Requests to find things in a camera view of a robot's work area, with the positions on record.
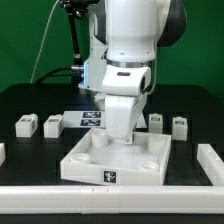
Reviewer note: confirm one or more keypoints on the white marker plate with tags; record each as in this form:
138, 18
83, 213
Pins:
84, 119

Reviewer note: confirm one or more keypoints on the white square tabletop tray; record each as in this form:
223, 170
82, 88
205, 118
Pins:
98, 159

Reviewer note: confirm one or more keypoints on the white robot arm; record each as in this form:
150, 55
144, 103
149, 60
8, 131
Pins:
122, 66

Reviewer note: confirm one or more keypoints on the white U-shaped obstacle fence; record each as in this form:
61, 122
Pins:
115, 200

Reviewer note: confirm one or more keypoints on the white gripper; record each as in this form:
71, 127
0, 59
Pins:
122, 114

